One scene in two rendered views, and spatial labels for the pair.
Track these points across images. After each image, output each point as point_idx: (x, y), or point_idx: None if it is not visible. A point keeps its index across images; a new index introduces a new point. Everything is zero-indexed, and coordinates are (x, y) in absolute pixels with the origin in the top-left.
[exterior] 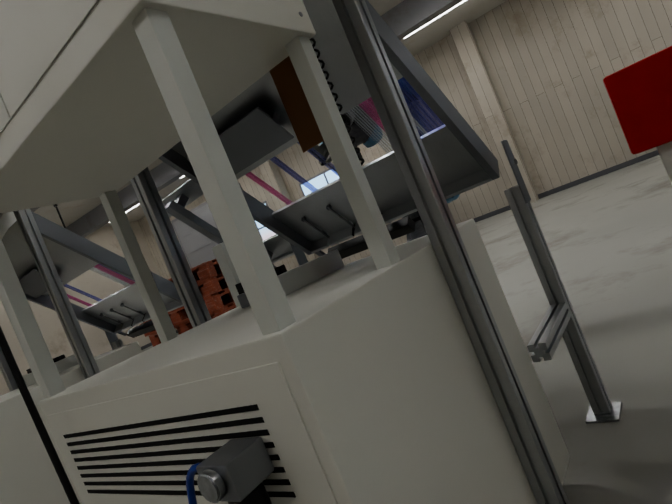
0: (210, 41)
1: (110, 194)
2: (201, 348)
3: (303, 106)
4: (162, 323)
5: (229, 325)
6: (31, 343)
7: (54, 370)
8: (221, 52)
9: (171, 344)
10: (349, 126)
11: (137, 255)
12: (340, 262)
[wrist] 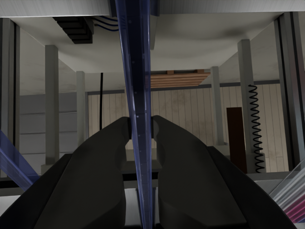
0: (224, 147)
1: (57, 160)
2: (177, 67)
3: (239, 128)
4: (57, 60)
5: (156, 55)
6: (84, 94)
7: (83, 80)
8: (223, 149)
9: (105, 57)
10: (258, 106)
11: (56, 111)
12: None
